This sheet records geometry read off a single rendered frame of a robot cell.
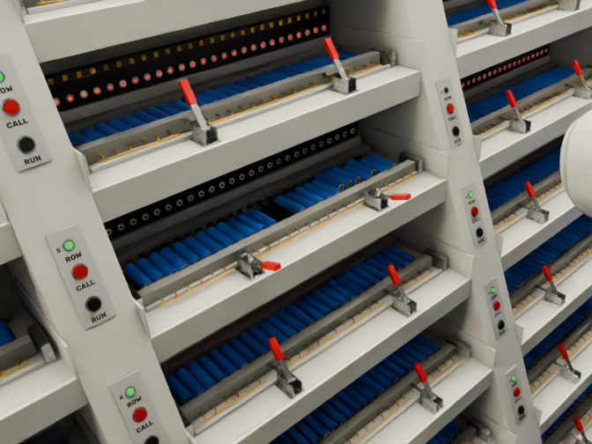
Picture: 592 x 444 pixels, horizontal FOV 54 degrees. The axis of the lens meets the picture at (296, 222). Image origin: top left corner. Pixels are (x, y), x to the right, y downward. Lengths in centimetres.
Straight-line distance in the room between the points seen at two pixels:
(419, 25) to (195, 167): 49
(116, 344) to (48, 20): 39
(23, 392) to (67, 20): 44
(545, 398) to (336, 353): 64
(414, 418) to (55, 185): 75
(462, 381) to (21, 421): 80
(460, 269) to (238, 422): 52
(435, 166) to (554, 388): 65
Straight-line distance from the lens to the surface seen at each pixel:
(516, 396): 134
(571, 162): 64
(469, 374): 124
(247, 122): 88
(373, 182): 103
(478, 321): 121
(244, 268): 86
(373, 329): 104
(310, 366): 97
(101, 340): 77
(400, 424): 114
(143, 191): 77
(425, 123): 110
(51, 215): 73
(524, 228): 134
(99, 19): 78
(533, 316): 140
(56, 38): 76
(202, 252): 89
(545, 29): 140
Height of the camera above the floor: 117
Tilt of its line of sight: 14 degrees down
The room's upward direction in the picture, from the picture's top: 17 degrees counter-clockwise
